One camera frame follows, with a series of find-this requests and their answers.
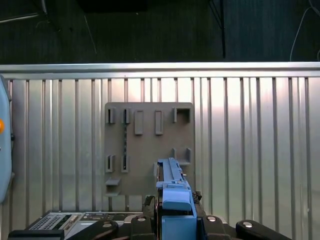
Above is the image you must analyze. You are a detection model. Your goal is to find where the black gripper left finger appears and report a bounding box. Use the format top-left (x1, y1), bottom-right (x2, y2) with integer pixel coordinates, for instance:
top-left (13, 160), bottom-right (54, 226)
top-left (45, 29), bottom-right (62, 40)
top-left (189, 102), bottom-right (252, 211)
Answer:
top-left (66, 196), bottom-right (158, 240)

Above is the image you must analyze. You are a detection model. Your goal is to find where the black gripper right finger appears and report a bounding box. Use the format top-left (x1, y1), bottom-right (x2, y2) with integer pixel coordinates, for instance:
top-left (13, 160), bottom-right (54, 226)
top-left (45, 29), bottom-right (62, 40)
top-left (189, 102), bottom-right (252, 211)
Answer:
top-left (191, 191), bottom-right (292, 240)

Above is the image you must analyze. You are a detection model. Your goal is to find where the hard disk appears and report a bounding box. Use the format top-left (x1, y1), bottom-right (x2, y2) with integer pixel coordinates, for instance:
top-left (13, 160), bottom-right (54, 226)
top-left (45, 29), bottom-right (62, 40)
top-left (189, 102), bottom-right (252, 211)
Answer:
top-left (153, 157), bottom-right (199, 240)

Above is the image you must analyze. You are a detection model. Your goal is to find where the black PC case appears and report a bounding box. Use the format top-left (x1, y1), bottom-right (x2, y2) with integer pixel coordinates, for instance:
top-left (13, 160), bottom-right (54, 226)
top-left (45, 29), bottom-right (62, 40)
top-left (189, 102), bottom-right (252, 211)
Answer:
top-left (7, 211), bottom-right (161, 240)

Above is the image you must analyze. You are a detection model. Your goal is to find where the grey parts rack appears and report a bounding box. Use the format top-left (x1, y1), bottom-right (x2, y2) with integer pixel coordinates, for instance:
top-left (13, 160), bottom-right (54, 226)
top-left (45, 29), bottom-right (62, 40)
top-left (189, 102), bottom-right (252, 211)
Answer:
top-left (103, 101), bottom-right (195, 198)

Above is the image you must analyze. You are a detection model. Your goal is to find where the pale blue teach pendant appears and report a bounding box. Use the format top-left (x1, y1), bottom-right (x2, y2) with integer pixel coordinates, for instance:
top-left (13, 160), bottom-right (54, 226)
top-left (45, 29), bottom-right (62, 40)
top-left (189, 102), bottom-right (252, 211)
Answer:
top-left (0, 73), bottom-right (16, 206)

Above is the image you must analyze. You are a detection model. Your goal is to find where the white floor cable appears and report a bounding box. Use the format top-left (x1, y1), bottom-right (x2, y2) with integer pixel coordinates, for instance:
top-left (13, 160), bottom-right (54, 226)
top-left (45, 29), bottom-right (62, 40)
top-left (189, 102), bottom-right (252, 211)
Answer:
top-left (83, 14), bottom-right (98, 55)
top-left (289, 0), bottom-right (320, 61)

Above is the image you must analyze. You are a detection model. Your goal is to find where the silver metal frame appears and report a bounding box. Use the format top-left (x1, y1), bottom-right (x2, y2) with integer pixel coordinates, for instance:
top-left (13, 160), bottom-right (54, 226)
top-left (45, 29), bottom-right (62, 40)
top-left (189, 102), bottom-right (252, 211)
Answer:
top-left (0, 0), bottom-right (48, 25)

